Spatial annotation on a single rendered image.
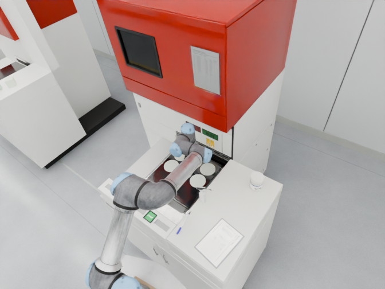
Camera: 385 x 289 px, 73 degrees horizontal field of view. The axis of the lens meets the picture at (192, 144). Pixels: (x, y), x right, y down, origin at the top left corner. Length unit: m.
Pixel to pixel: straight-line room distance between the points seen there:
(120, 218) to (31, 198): 2.20
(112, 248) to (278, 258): 1.54
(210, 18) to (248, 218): 0.96
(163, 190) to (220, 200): 0.49
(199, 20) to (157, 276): 1.23
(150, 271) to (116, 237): 0.40
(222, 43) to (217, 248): 0.93
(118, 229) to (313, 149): 2.40
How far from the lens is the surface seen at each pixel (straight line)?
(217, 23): 1.12
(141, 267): 1.55
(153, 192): 1.06
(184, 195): 1.59
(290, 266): 2.41
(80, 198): 2.99
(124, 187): 1.10
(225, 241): 1.38
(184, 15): 1.21
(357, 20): 2.59
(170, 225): 1.44
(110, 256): 1.24
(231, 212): 1.45
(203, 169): 1.69
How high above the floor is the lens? 2.24
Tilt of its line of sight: 47 degrees down
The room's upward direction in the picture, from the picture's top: 8 degrees counter-clockwise
